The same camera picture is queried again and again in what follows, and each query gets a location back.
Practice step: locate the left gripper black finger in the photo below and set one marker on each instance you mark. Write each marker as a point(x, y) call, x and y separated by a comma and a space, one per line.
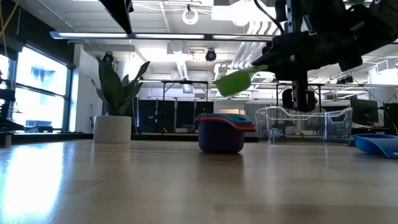
point(119, 12)

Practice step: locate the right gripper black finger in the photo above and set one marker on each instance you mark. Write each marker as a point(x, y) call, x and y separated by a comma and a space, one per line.
point(267, 56)
point(272, 73)

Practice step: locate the green measuring cup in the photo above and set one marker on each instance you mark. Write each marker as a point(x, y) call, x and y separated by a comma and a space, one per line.
point(234, 84)

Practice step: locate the blue measuring cup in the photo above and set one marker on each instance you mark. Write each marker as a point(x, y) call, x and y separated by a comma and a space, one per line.
point(376, 144)

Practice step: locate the clear plastic basket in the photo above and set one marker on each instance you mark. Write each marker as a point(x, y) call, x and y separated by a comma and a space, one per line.
point(337, 123)

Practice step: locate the long overhead light bar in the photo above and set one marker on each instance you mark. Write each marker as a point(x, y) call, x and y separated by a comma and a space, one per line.
point(93, 35)

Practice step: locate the black ceiling spotlight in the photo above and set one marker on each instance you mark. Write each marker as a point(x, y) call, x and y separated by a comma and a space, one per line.
point(211, 55)
point(108, 57)

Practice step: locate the black background table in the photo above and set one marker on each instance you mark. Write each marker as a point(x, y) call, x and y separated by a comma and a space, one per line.
point(342, 84)

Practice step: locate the black ceiling track light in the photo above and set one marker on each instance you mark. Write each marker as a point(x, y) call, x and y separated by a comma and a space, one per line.
point(345, 80)

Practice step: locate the green snake plant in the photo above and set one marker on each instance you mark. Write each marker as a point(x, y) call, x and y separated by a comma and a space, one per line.
point(113, 90)

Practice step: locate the black monitor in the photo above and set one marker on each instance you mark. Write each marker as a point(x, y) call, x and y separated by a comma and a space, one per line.
point(365, 110)

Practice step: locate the black partition panels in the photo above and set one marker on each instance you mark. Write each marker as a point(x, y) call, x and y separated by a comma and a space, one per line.
point(186, 118)

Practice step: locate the white plant pot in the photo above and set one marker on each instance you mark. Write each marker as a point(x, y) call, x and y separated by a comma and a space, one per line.
point(112, 129)

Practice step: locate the black equipment stand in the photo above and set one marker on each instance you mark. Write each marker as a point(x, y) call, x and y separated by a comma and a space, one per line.
point(6, 102)

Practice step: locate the black aluminium table frame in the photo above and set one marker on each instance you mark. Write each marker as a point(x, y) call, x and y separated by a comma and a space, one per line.
point(171, 137)

